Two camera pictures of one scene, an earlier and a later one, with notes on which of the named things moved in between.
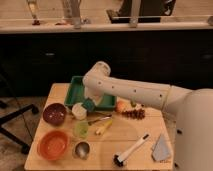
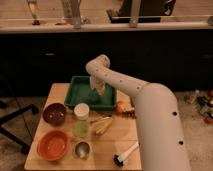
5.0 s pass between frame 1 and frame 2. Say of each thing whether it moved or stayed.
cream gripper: moved
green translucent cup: stayed
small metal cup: stayed
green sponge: moved
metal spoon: stayed
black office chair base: stayed
